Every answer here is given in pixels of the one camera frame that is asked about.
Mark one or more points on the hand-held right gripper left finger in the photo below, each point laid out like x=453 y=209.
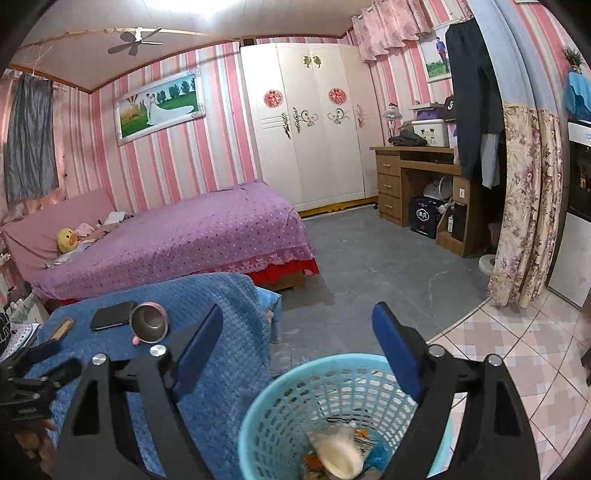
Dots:
x=198 y=350

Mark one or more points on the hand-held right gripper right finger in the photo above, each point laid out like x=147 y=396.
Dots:
x=397 y=350

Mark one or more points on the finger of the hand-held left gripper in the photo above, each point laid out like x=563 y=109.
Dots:
x=44 y=351
x=64 y=371

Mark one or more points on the light blue plastic basket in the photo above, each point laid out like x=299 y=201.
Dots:
x=277 y=415

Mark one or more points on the blue plastic bag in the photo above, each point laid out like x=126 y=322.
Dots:
x=376 y=457

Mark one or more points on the orange snack wrapper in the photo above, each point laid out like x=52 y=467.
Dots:
x=311 y=460

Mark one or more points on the person's left hand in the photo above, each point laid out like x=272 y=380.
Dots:
x=37 y=441

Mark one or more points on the white perforated stool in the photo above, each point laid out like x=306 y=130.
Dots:
x=18 y=337

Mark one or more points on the brown phone case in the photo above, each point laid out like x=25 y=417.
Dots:
x=64 y=328

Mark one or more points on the pink steel mug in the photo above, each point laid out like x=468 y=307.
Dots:
x=150 y=323

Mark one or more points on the black smartphone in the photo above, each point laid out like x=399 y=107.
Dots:
x=111 y=316

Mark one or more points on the bed with purple cover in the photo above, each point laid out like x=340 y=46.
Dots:
x=184 y=240

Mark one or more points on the yellow duck plush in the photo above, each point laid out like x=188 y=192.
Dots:
x=67 y=240

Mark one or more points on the pink covered headboard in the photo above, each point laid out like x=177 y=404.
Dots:
x=37 y=230

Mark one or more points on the white round container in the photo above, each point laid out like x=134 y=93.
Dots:
x=487 y=265

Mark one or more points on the dark printed box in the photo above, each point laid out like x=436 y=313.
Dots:
x=424 y=217

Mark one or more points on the pink window curtain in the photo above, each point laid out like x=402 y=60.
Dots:
x=27 y=210

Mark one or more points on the wooden desk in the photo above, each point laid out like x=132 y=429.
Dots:
x=388 y=184

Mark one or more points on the floral blue curtain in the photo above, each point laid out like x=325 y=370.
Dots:
x=526 y=207

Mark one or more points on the white wardrobe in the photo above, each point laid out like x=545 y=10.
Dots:
x=314 y=161

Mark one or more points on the grey curtain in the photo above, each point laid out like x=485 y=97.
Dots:
x=30 y=138

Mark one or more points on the white storage box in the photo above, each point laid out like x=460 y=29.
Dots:
x=431 y=134

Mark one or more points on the glass table lamp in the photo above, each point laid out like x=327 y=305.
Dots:
x=392 y=115

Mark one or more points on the framed wedding photo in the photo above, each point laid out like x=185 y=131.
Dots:
x=157 y=108

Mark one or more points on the dark hanging jacket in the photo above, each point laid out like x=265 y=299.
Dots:
x=471 y=92

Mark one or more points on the small couple poster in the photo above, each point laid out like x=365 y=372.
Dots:
x=436 y=60

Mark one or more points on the blue cloth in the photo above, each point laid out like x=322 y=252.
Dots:
x=579 y=97

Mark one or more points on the ceiling fan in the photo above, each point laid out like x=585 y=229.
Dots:
x=134 y=39

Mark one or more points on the pink floral valance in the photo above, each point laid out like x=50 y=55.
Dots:
x=397 y=27

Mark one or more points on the green plant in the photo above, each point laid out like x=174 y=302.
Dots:
x=572 y=57

